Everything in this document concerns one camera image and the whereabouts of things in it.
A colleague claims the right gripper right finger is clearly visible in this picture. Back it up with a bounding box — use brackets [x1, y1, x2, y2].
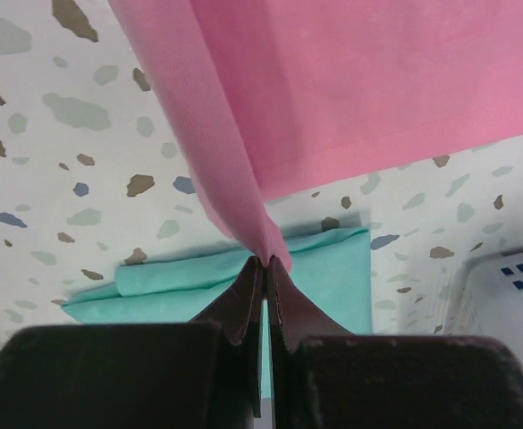
[266, 258, 523, 428]

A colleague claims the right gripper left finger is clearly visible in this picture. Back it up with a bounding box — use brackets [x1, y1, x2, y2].
[0, 257, 265, 428]

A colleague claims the pink t shirt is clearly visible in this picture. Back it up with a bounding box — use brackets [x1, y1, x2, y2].
[111, 1, 523, 264]

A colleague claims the folded teal t shirt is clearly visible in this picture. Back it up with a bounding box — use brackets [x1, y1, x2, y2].
[60, 228, 374, 399]

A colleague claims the white plastic laundry basket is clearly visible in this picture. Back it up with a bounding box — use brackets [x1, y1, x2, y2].
[442, 248, 523, 360]

